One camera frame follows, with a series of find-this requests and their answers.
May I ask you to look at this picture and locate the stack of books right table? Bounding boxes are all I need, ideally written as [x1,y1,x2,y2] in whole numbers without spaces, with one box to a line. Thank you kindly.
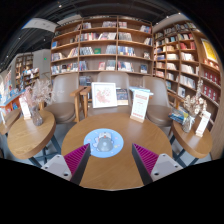
[168,108,184,124]

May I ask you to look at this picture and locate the round wooden left table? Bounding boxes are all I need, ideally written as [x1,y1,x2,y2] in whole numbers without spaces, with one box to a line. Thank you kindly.
[7,110,56,159]

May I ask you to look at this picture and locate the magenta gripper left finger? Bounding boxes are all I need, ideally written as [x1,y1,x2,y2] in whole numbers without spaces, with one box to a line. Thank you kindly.
[42,144,91,185]

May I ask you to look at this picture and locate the left vase dried flowers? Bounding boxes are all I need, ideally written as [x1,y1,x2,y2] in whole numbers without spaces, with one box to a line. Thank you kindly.
[24,79,55,126]

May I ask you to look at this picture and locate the orange blue display stand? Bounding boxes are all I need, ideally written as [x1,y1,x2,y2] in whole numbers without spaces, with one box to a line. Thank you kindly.
[0,91,23,116]

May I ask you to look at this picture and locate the yellow poster on shelf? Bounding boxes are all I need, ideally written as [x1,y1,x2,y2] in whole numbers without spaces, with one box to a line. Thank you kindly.
[201,38,217,62]

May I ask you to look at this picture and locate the white sign card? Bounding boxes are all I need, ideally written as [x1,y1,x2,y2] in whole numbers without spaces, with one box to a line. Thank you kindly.
[196,111,211,137]
[19,96,31,120]

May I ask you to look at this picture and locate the right vase dried flowers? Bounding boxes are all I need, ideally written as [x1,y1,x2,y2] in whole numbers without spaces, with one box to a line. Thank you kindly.
[182,80,207,133]

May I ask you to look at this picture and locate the beige left armchair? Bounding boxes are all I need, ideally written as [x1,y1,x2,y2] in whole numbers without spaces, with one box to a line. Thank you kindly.
[45,73,84,124]

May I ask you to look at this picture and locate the beige right armchair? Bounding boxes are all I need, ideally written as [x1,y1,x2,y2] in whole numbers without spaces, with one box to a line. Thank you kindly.
[143,76,172,127]

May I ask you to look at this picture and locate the beige middle armchair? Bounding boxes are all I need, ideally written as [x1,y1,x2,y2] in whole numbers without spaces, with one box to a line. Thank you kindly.
[88,71,132,116]

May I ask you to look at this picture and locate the distant wooden bookshelf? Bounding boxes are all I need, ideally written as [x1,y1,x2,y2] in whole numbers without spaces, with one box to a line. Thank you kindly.
[15,53,40,90]

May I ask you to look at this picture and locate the vase dried flowers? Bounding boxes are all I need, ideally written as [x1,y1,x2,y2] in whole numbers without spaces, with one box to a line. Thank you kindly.
[24,79,55,126]
[182,80,207,133]

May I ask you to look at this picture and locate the right white sign card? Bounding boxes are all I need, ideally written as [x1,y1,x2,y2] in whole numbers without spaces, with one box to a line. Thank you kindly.
[196,111,211,137]

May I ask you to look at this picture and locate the wooden right wall bookshelf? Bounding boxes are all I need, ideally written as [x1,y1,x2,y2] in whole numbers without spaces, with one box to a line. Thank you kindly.
[153,18,221,126]

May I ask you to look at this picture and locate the round blue mouse pad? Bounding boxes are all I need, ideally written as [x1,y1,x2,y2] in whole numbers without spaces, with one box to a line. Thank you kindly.
[84,128,124,158]

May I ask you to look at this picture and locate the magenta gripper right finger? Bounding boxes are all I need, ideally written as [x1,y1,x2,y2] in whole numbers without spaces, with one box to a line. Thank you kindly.
[132,143,182,185]

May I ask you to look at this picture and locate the left white sign card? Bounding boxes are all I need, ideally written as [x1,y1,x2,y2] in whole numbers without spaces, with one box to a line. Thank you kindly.
[19,96,31,120]

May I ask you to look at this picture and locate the white red sign stand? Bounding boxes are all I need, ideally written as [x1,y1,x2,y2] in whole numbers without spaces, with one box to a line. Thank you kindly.
[130,90,149,123]

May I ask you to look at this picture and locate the beige armchair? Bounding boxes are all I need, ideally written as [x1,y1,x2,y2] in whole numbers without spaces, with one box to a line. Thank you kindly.
[143,76,172,127]
[45,73,84,124]
[88,71,132,116]

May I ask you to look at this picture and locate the round wooden right table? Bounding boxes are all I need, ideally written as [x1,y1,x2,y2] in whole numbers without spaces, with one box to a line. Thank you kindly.
[171,119,213,159]

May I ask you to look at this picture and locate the white framed pink picture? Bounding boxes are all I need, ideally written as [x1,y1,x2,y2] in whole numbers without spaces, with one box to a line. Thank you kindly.
[91,82,117,108]

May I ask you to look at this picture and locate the large wooden back bookshelf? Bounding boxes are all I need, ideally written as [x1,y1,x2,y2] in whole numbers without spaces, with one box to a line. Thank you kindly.
[50,15,153,83]

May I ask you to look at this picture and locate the grey computer mouse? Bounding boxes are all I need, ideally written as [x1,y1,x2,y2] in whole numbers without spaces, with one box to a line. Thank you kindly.
[97,132,113,152]

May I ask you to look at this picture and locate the dark book on chair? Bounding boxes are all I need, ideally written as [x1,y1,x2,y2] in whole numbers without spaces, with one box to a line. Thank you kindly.
[116,88,128,105]

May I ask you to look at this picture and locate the far left wooden table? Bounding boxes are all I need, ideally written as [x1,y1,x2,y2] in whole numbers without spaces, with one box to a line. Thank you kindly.
[0,109,21,135]

